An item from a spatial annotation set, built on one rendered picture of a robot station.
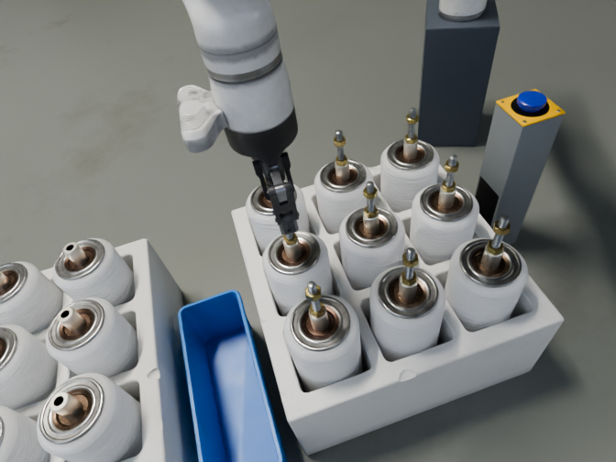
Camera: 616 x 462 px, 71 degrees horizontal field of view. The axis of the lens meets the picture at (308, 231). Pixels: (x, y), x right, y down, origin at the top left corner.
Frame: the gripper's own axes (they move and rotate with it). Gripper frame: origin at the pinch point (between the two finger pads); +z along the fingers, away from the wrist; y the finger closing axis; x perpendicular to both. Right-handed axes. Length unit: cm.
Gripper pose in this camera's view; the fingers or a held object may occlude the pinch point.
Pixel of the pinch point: (281, 204)
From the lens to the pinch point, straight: 54.4
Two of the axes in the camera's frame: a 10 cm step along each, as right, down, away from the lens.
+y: -2.6, -7.2, 6.4
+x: -9.6, 2.8, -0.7
